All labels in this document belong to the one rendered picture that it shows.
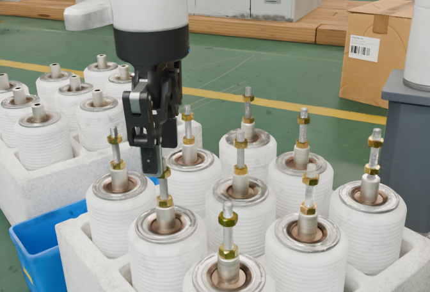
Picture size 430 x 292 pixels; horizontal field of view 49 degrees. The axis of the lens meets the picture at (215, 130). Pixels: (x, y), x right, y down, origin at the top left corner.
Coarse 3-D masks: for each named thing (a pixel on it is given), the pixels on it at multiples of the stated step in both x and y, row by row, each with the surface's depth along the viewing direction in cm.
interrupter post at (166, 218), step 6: (156, 204) 56; (156, 210) 56; (162, 210) 55; (168, 210) 55; (174, 210) 56; (162, 216) 56; (168, 216) 56; (174, 216) 57; (162, 222) 56; (168, 222) 56; (174, 222) 57; (162, 228) 56; (168, 228) 56
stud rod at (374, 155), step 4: (376, 128) 58; (376, 132) 58; (380, 132) 58; (372, 136) 58; (376, 136) 58; (380, 136) 58; (376, 140) 58; (372, 148) 59; (376, 148) 58; (372, 152) 59; (376, 152) 59; (372, 156) 59; (376, 156) 59; (372, 160) 59; (376, 160) 59; (372, 164) 59; (376, 164) 60; (368, 176) 61; (372, 176) 60
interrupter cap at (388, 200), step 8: (344, 184) 64; (352, 184) 64; (360, 184) 64; (344, 192) 63; (352, 192) 63; (384, 192) 63; (392, 192) 62; (344, 200) 61; (352, 200) 61; (360, 200) 61; (376, 200) 61; (384, 200) 61; (392, 200) 61; (352, 208) 60; (360, 208) 59; (368, 208) 59; (376, 208) 59; (384, 208) 59; (392, 208) 59
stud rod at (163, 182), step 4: (164, 160) 54; (164, 164) 54; (164, 168) 54; (160, 180) 54; (164, 180) 54; (160, 184) 55; (164, 184) 55; (160, 188) 55; (164, 188) 55; (160, 192) 55; (164, 192) 55; (160, 196) 56; (164, 196) 55
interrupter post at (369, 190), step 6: (366, 174) 61; (366, 180) 60; (372, 180) 60; (378, 180) 60; (366, 186) 60; (372, 186) 60; (378, 186) 60; (360, 192) 62; (366, 192) 61; (372, 192) 60; (360, 198) 62; (366, 198) 61; (372, 198) 61
